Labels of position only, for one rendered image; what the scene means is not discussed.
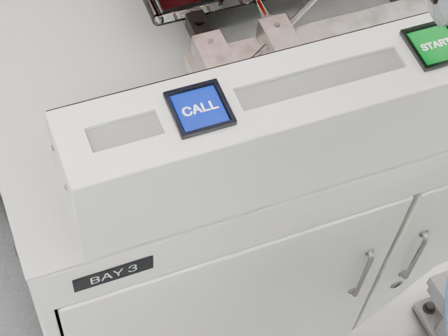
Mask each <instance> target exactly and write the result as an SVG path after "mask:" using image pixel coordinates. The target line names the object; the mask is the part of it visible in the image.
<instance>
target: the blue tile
mask: <svg viewBox="0 0 448 336"><path fill-rule="evenodd" d="M169 98H170V101H171V103H172V105H173V108H174V110H175V112H176V114H177V116H178V119H179V121H180V124H181V126H182V128H183V130H184V132H188V131H192V130H195V129H199V128H202V127H206V126H210V125H214V124H217V123H221V122H224V121H228V120H230V118H229V116H228V114H227V112H226V110H225V108H224V106H223V104H222V102H221V100H220V98H219V96H218V93H217V91H216V89H215V87H214V85H210V86H207V87H203V88H200V89H195V90H192V91H188V92H184V93H180V94H177V95H172V96H170V97H169Z"/></svg>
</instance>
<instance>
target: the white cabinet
mask: <svg viewBox="0 0 448 336"><path fill-rule="evenodd" d="M446 261H448V152H446V153H443V154H440V155H436V156H434V157H430V158H427V159H424V160H420V161H417V162H414V163H410V164H408V165H404V166H401V167H398V168H394V169H391V170H388V171H384V172H382V173H378V174H375V175H372V176H369V177H365V178H362V179H358V180H356V181H352V182H349V183H346V184H343V185H339V186H336V187H332V188H330V189H326V190H323V191H320V192H317V193H313V194H310V195H306V196H304V197H300V198H297V199H294V200H291V201H287V202H284V203H280V204H278V205H274V206H271V207H268V208H265V209H261V210H258V211H255V212H252V213H248V214H246V215H242V216H239V217H235V218H232V219H229V220H226V221H222V222H220V223H216V224H213V225H209V226H206V227H203V228H200V229H196V230H194V231H190V232H187V233H183V234H180V235H177V236H174V237H170V238H168V239H164V240H161V241H157V242H154V243H151V244H148V245H144V246H142V247H138V248H135V249H132V250H128V251H125V252H122V253H118V254H116V255H112V256H109V257H106V258H102V259H99V260H96V261H92V262H90V263H86V264H83V265H80V266H76V267H73V268H70V269H66V270H64V271H60V272H57V273H54V274H50V275H47V276H44V277H40V278H38V279H34V280H31V281H28V282H27V284H28V287H29V290H30V293H31V297H32V300H33V303H34V306H35V310H36V312H37V316H38V318H39V322H40V325H41V328H42V332H43V335H44V336H346V335H347V334H348V333H350V332H351V331H352V330H354V328H356V327H357V326H358V325H360V324H361V323H362V322H364V321H365V320H366V319H368V318H369V317H370V316H372V314H374V313H375V312H376V311H378V310H379V309H380V308H382V307H383V306H384V305H386V304H387V303H388V302H390V300H392V299H393V298H394V297H396V296H397V295H398V294H400V293H401V292H402V291H404V290H405V289H406V288H408V286H410V285H411V284H413V283H414V282H415V281H416V280H418V279H419V278H420V277H422V276H423V275H424V274H426V272H428V271H429V270H431V269H432V268H433V267H434V266H436V265H439V264H441V263H444V262H446Z"/></svg>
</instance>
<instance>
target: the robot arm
mask: <svg viewBox="0 0 448 336"><path fill-rule="evenodd" d="M427 2H428V8H429V13H430V16H431V17H432V19H433V20H434V22H435V23H436V24H437V26H438V27H442V26H448V0H427ZM445 320H446V329H447V336H448V274H447V282H446V290H445Z"/></svg>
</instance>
